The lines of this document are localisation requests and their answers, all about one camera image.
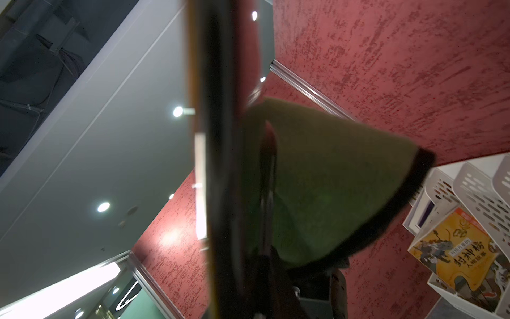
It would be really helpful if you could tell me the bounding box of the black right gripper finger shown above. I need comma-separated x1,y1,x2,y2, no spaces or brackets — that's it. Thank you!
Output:
244,248,307,318

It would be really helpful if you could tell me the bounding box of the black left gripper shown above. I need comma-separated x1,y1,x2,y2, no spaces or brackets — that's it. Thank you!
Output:
292,259,349,318

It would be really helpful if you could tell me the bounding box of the green grey microfibre cloth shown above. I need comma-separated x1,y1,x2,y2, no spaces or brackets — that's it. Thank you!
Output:
242,98,435,277

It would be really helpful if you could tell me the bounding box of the square floral plate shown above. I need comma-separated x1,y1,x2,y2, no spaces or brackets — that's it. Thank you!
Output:
186,1,258,318

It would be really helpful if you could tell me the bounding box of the yellow illustrated book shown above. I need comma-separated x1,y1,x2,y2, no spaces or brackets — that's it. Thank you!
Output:
408,205,509,312

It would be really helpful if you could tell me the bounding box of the white file organiser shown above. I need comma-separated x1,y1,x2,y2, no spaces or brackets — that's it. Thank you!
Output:
403,154,509,318

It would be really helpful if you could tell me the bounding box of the aluminium corner post left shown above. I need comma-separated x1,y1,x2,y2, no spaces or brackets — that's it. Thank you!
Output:
270,59,357,122

